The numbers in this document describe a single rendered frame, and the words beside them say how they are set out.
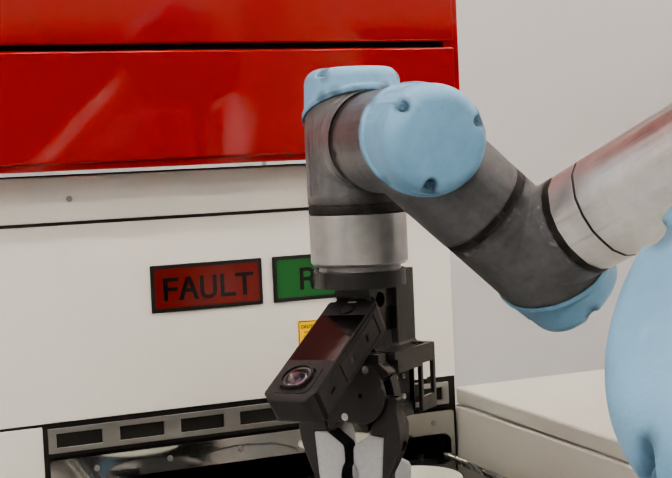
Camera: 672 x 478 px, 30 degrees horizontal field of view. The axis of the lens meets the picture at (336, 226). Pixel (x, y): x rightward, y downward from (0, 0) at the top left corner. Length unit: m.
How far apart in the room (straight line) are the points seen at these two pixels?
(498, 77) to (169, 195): 1.93
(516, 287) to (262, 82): 0.46
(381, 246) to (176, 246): 0.39
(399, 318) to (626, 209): 0.24
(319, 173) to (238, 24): 0.35
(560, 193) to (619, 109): 2.46
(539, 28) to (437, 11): 1.87
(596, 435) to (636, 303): 0.82
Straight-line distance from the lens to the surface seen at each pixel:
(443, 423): 1.40
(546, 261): 0.87
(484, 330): 3.12
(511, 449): 1.31
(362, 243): 0.93
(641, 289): 0.36
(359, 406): 0.95
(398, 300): 0.98
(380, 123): 0.82
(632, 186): 0.82
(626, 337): 0.36
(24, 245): 1.25
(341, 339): 0.92
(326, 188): 0.93
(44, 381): 1.27
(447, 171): 0.82
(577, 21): 3.26
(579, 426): 1.20
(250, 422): 1.33
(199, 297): 1.29
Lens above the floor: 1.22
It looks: 3 degrees down
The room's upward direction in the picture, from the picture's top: 3 degrees counter-clockwise
